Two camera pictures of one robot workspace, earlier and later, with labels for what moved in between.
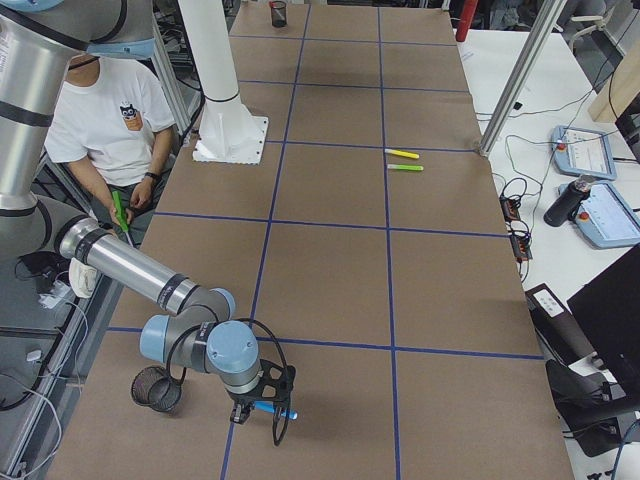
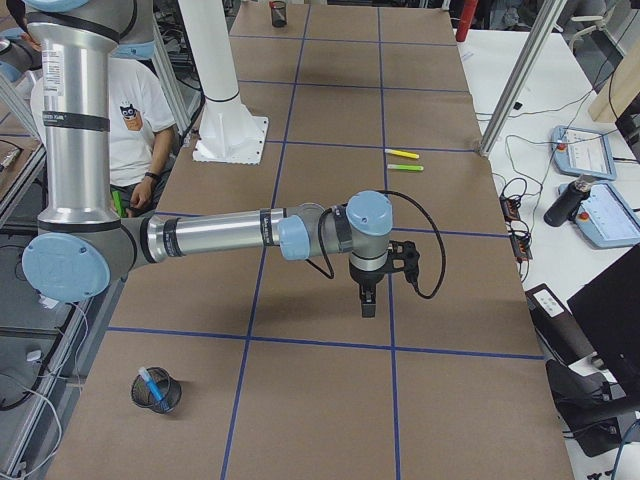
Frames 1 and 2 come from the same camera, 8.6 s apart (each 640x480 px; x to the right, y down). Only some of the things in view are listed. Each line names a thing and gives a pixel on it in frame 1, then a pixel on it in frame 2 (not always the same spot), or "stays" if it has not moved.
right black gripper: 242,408 → 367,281
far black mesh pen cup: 278,12 stays
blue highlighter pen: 268,406 → 159,395
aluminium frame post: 551,10 stays
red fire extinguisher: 465,20 stays
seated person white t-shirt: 111,127 stays
